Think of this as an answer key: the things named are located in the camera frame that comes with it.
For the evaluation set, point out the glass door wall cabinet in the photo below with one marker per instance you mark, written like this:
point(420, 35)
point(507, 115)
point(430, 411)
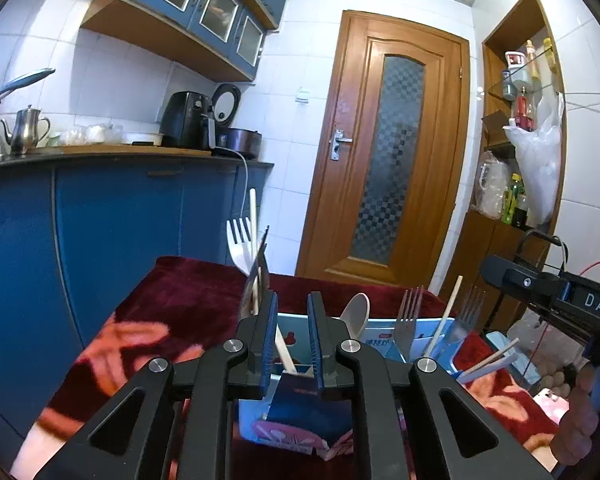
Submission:
point(215, 10)

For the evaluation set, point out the person's right hand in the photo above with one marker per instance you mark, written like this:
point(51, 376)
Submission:
point(580, 425)

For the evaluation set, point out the red floral printed blanket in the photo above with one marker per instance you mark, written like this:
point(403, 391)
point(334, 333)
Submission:
point(180, 300)

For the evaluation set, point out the dark glass bottle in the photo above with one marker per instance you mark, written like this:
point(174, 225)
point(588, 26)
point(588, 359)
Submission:
point(521, 212)

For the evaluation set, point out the wooden chopstick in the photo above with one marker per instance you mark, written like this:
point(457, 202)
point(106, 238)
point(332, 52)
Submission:
point(445, 315)
point(253, 210)

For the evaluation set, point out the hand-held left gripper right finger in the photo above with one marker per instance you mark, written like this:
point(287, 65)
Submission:
point(314, 350)

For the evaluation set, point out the grey glass jar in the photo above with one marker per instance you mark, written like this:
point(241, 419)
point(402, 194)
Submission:
point(515, 85)

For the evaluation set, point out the white plastic bag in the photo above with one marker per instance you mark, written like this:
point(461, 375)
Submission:
point(540, 170)

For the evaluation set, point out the blue printed cardboard sleeve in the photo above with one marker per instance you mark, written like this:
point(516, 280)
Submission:
point(300, 405)

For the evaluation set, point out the white plastic jug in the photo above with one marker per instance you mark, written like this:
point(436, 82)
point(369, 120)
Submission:
point(490, 190)

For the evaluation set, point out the light blue utensil holder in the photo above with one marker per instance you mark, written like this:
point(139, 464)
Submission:
point(380, 327)

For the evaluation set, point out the green bottle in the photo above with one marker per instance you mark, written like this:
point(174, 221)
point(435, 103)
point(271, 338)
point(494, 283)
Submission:
point(511, 200)

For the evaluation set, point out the white chopstick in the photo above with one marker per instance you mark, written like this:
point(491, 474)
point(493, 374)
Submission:
point(495, 352)
point(490, 366)

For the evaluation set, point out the large steel fork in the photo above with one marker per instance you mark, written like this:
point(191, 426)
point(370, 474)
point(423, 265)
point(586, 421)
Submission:
point(240, 255)

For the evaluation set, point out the beige spoon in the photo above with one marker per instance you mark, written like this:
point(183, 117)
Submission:
point(355, 315)

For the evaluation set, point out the rice cooker with open lid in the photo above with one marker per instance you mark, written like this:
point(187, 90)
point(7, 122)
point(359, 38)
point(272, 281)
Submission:
point(240, 142)

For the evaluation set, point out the steel table knife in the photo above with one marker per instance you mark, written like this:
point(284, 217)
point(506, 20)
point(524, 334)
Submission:
point(260, 270)

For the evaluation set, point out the white light switch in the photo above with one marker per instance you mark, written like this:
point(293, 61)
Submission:
point(303, 95)

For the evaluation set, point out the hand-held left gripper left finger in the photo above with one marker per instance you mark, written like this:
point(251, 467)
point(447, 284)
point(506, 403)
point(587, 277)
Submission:
point(271, 350)

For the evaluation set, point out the clear plastic food bag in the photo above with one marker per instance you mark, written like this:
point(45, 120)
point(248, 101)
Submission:
point(95, 134)

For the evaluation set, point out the white container red lid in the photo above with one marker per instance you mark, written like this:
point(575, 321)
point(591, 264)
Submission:
point(515, 60)

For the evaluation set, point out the wooden door with glass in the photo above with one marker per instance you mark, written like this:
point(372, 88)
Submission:
point(330, 185)

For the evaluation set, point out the black air fryer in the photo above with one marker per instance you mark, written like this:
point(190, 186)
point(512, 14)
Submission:
point(180, 120)

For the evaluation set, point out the white paper packet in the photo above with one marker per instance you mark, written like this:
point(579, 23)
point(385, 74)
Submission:
point(380, 347)

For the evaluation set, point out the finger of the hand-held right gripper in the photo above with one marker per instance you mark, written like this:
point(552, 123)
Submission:
point(525, 282)

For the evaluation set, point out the light blue plastic box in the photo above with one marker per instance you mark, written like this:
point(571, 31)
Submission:
point(497, 340)

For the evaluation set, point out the brown cardboard box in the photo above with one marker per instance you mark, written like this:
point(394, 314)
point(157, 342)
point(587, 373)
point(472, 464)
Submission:
point(495, 130)

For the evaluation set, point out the steel kettle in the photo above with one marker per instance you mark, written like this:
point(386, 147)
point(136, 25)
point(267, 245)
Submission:
point(25, 132)

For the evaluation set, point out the blue kitchen base cabinets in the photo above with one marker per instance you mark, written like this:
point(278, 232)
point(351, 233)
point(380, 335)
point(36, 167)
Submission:
point(115, 220)

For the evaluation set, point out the wooden shelf unit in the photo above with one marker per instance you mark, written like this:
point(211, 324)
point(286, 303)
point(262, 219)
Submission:
point(480, 260)

